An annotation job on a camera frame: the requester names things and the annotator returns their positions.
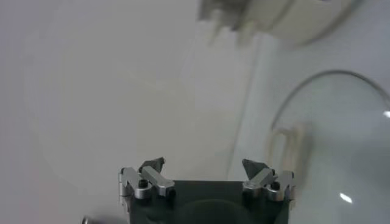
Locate cream electric cooker base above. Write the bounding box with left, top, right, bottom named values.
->
left=196, top=0, right=365, bottom=48

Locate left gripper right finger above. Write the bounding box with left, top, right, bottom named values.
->
left=241, top=158, right=296, bottom=202

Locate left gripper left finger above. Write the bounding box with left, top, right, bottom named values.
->
left=118, top=156, right=177, bottom=202

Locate glass lid with cream handle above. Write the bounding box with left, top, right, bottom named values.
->
left=264, top=69, right=390, bottom=224

